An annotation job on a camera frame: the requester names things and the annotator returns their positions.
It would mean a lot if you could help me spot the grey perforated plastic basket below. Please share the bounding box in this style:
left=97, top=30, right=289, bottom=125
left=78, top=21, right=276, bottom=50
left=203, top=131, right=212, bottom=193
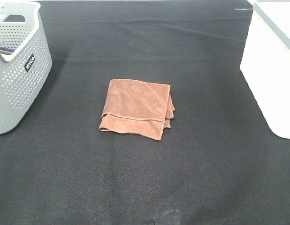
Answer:
left=0, top=1, right=52, bottom=135

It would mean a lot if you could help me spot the black table cloth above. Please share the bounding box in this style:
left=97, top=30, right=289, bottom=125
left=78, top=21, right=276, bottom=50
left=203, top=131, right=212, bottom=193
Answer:
left=0, top=0, right=290, bottom=225

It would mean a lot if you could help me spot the white plastic storage bin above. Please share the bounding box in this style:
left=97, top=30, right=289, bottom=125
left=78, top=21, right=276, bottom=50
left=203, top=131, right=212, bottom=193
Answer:
left=240, top=0, right=290, bottom=139

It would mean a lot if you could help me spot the brown towel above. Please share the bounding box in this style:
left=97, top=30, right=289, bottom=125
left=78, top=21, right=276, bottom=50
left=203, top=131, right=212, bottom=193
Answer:
left=99, top=79, right=175, bottom=141

